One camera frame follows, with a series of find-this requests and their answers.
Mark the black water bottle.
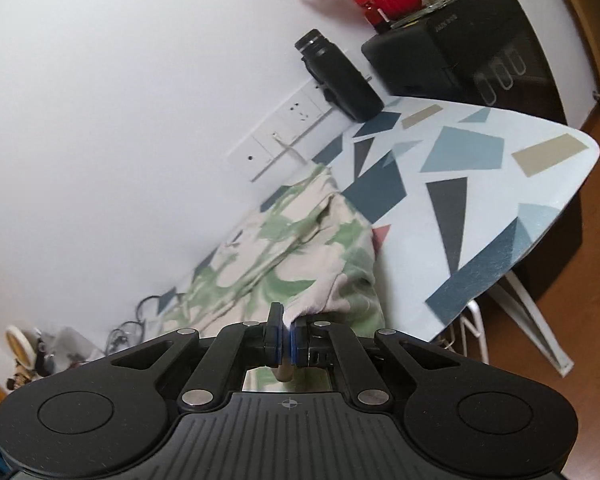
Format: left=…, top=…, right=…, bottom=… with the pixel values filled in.
left=294, top=29, right=385, bottom=124

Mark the black microwave oven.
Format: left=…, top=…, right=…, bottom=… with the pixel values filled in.
left=361, top=0, right=567, bottom=125

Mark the black cables bundle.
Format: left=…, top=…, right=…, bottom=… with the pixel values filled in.
left=104, top=294, right=162, bottom=356

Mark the white charging cable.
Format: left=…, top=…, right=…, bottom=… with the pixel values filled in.
left=270, top=131, right=312, bottom=166

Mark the small red bottle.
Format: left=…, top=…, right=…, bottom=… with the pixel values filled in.
left=354, top=0, right=391, bottom=35

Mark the green and cream patterned garment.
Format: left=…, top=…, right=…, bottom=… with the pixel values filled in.
left=159, top=165, right=385, bottom=337

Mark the white wall socket panel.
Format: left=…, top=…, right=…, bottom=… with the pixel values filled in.
left=226, top=76, right=336, bottom=182

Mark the geometric patterned tablecloth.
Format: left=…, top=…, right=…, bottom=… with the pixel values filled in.
left=156, top=96, right=600, bottom=344

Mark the white wire rack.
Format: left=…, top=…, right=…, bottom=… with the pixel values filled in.
left=427, top=271, right=574, bottom=377

